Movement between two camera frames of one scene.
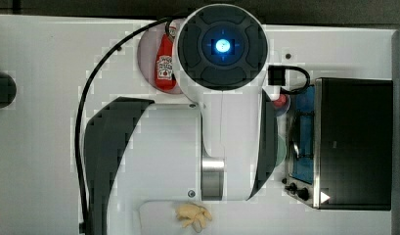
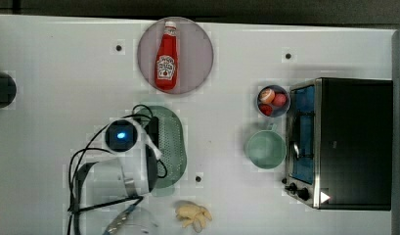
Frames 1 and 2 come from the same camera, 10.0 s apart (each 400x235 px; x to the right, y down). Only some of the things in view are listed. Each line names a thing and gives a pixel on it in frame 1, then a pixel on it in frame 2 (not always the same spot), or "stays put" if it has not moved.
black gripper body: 276,74 -> 153,130
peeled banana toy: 193,214 stays put
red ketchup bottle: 164,74 stays put
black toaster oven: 339,135 stays put
